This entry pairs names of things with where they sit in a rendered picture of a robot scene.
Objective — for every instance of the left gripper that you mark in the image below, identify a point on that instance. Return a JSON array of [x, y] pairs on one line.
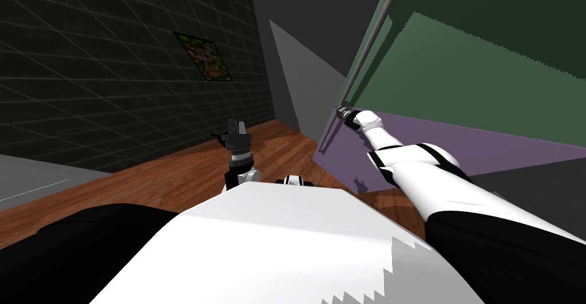
[[236, 142]]

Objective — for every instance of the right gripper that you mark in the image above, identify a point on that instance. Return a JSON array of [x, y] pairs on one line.
[[349, 116]]

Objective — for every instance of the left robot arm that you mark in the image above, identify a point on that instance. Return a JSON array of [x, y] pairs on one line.
[[68, 258]]

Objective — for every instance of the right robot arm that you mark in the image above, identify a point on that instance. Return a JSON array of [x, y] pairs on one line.
[[435, 180]]

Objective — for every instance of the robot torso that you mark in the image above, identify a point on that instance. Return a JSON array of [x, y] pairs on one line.
[[274, 240]]

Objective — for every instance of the green cupboard door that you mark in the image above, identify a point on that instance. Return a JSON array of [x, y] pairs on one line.
[[458, 66]]

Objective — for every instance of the purple cupboard front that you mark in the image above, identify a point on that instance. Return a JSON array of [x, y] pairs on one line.
[[499, 152]]

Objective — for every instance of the colourful wall picture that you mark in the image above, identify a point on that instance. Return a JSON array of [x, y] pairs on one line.
[[203, 56]]

